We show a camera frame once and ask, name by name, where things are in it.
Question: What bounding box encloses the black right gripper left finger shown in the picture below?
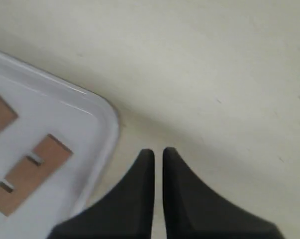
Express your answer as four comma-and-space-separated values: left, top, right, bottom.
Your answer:
48, 149, 155, 239

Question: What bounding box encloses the wooden notched piece four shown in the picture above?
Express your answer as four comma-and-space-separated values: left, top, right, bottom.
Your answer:
0, 134, 73, 216

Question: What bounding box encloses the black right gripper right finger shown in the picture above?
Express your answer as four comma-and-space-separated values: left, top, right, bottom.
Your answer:
162, 147, 284, 239

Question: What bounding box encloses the white plastic tray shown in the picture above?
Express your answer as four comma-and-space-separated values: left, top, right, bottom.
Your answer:
0, 52, 119, 239

